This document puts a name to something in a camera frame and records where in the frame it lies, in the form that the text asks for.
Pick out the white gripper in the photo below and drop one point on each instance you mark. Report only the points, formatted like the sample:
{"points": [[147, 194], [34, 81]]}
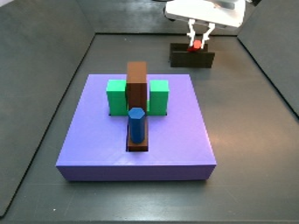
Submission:
{"points": [[224, 13]]}

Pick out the red peg object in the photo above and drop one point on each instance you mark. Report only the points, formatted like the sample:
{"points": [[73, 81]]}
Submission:
{"points": [[195, 47]]}

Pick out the purple base board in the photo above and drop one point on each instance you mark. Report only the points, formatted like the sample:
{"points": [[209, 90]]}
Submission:
{"points": [[97, 152]]}

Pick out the brown upright block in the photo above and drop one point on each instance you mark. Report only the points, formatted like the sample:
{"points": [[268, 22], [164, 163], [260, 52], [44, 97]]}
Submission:
{"points": [[136, 99]]}

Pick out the right green block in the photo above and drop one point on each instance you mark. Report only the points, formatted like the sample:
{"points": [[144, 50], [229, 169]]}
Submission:
{"points": [[157, 102]]}

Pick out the green block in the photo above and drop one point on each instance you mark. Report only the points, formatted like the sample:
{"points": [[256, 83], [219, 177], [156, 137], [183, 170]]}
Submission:
{"points": [[157, 102], [116, 97]]}

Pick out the left green block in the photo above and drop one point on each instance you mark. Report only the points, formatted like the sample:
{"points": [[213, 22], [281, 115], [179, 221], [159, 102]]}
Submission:
{"points": [[116, 97]]}

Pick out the blue hexagonal peg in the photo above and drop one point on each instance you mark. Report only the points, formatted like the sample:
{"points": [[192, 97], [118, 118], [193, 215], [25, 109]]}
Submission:
{"points": [[136, 122]]}

